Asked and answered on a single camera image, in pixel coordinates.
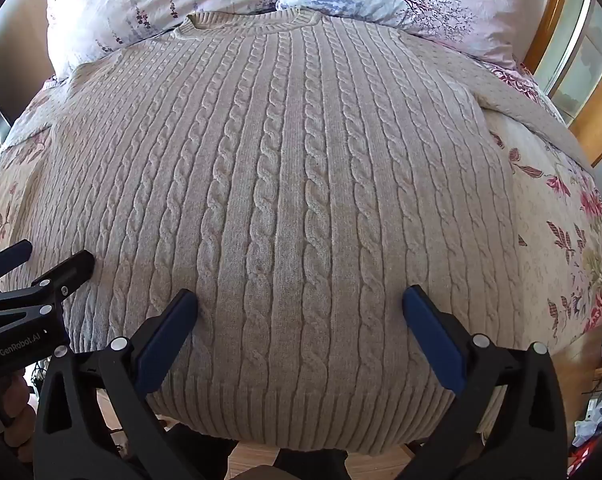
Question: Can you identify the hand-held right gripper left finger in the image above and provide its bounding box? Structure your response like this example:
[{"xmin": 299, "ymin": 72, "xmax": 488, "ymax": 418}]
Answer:
[{"xmin": 33, "ymin": 288, "xmax": 200, "ymax": 480}]

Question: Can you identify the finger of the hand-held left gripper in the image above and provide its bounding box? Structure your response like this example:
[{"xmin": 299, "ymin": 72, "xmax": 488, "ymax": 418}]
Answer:
[
  {"xmin": 0, "ymin": 240, "xmax": 34, "ymax": 287},
  {"xmin": 0, "ymin": 249, "xmax": 96, "ymax": 333}
]

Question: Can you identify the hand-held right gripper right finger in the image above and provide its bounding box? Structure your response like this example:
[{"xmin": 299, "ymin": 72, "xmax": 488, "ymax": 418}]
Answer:
[{"xmin": 402, "ymin": 285, "xmax": 570, "ymax": 480}]

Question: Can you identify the beige cable-knit sweater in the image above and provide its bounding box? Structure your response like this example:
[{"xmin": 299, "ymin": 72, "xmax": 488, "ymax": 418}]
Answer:
[{"xmin": 0, "ymin": 7, "xmax": 598, "ymax": 453}]

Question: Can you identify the person's left hand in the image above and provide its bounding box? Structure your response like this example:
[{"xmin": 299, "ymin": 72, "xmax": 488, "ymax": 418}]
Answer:
[{"xmin": 2, "ymin": 374, "xmax": 40, "ymax": 435}]

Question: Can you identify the cream floral bedsheet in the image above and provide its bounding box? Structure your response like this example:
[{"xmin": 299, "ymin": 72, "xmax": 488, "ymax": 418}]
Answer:
[{"xmin": 0, "ymin": 55, "xmax": 602, "ymax": 441}]

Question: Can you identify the pile of colourful packets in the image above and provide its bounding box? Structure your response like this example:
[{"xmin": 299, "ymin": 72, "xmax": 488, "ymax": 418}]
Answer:
[{"xmin": 573, "ymin": 332, "xmax": 602, "ymax": 463}]

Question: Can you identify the wooden frame with glass panels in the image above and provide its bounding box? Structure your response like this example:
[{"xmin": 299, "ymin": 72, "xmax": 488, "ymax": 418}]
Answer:
[{"xmin": 523, "ymin": 0, "xmax": 602, "ymax": 167}]

